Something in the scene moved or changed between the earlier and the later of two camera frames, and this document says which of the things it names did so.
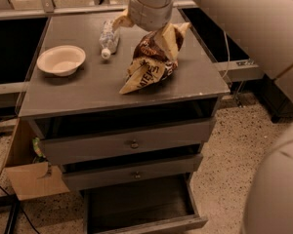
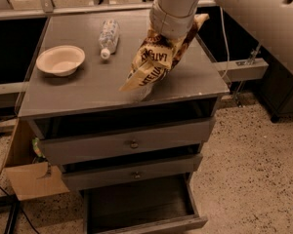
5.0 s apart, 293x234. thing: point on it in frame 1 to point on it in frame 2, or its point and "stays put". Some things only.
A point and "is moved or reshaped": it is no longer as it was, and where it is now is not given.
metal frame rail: (46, 9) stays put
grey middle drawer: (92, 174) stays put
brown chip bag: (152, 59) is moved or reshaped
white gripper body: (150, 16) to (172, 23)
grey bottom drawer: (143, 207) stays put
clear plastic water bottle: (108, 39) stays put
